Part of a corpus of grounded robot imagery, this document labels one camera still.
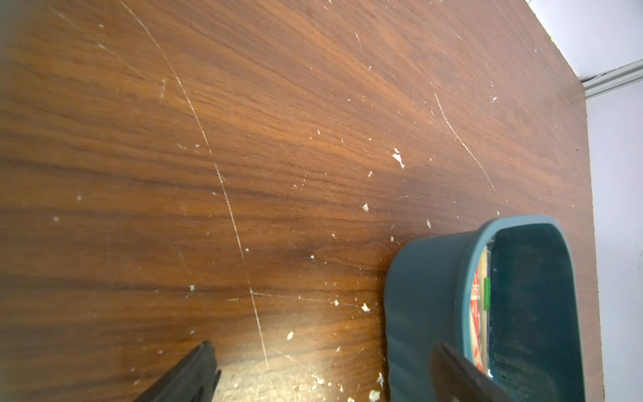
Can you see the wrapped chopsticks pile in box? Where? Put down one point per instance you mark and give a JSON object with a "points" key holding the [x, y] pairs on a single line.
{"points": [[479, 313]]}

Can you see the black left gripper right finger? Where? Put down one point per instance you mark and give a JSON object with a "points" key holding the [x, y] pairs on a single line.
{"points": [[456, 379]]}

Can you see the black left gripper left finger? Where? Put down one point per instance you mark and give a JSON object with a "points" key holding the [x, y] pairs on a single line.
{"points": [[193, 379]]}

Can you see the teal plastic storage box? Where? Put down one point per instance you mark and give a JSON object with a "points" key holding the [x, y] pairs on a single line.
{"points": [[534, 346]]}

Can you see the aluminium corner frame post right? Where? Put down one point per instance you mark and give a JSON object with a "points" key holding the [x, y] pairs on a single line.
{"points": [[613, 80]]}

